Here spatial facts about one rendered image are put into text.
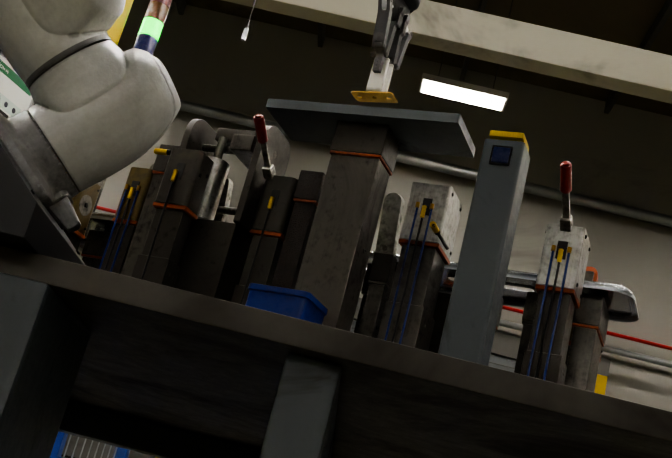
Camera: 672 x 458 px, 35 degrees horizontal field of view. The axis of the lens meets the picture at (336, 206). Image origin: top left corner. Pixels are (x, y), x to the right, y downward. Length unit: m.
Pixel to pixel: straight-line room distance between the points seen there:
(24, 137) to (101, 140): 0.11
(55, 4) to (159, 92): 0.20
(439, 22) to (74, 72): 4.45
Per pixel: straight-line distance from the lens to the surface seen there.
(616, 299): 2.07
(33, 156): 1.66
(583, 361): 2.00
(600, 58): 6.05
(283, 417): 1.48
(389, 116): 1.86
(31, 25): 1.70
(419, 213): 1.98
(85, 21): 1.69
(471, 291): 1.73
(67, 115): 1.67
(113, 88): 1.67
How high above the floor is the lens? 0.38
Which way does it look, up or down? 19 degrees up
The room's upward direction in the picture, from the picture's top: 15 degrees clockwise
